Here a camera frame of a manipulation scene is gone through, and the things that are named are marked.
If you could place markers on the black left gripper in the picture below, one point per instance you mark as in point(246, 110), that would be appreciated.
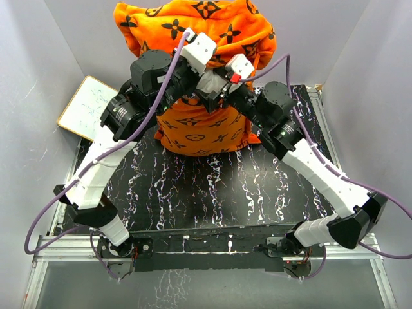
point(194, 74)

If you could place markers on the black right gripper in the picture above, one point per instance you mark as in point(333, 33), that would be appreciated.
point(211, 100)

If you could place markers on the orange patterned plush pillowcase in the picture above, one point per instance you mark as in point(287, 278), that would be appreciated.
point(222, 29)

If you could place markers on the white pillow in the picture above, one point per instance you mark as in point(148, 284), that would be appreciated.
point(211, 82)

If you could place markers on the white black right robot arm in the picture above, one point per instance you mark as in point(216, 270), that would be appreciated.
point(357, 210)

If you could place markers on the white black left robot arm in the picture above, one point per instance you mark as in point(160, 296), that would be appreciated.
point(157, 81)

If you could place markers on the small white dry-erase board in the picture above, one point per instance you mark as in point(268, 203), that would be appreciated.
point(82, 114)

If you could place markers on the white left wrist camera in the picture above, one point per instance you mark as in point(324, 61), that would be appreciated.
point(199, 50)

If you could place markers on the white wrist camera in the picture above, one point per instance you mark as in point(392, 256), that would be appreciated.
point(239, 68)
point(199, 50)

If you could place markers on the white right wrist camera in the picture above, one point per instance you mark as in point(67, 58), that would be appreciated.
point(239, 68)

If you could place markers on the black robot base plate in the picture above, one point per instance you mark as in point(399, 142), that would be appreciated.
point(261, 247)

